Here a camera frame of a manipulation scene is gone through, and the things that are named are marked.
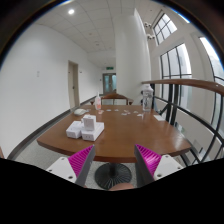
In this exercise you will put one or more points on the white charger plug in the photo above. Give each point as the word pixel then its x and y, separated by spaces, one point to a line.
pixel 89 122

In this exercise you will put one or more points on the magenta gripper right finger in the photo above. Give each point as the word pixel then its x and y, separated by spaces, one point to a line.
pixel 152 166

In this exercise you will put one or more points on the white round flat object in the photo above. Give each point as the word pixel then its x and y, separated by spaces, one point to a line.
pixel 79 112

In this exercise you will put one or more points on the wooden chair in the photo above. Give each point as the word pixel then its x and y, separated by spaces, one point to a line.
pixel 115 96

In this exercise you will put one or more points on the white paper card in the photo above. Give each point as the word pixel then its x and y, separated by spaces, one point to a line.
pixel 159 118

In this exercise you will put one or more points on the white square adapter box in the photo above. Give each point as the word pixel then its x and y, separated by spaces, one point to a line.
pixel 74 130

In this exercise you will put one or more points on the wooden and black railing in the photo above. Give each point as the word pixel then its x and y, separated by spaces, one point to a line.
pixel 196 109

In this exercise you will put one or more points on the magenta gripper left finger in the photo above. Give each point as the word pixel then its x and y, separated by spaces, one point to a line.
pixel 74 168

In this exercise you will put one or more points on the black table pedestal base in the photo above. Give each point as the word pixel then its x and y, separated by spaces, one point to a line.
pixel 111 174

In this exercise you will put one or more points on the glass double door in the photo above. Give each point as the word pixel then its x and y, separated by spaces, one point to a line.
pixel 109 83

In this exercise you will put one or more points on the hand sanitizer bottle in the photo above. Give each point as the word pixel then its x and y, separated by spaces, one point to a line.
pixel 98 102

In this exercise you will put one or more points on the round brown wooden table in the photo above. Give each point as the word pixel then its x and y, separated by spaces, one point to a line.
pixel 125 126

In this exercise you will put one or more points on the beige side door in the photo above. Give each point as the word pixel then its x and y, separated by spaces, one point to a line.
pixel 73 86

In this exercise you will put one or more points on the white power strip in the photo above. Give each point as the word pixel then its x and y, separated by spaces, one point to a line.
pixel 92 135

